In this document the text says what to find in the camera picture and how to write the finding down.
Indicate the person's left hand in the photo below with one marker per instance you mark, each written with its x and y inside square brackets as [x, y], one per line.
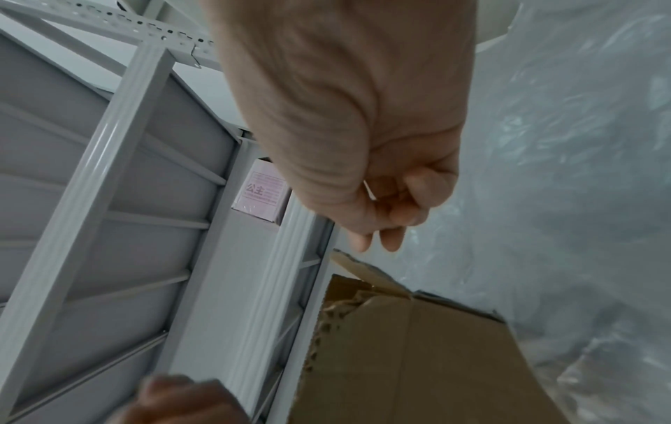
[183, 403]

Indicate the person's right hand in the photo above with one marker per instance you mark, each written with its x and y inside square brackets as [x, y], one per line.
[346, 103]

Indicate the brown cardboard box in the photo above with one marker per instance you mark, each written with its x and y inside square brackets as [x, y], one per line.
[419, 364]

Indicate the large bubble wrap sheet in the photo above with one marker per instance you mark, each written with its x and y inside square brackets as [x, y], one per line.
[576, 207]

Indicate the pink paper box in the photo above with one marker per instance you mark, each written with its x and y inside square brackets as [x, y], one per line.
[260, 194]

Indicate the white metal shelving rack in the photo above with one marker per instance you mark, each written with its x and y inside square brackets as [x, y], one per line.
[105, 174]

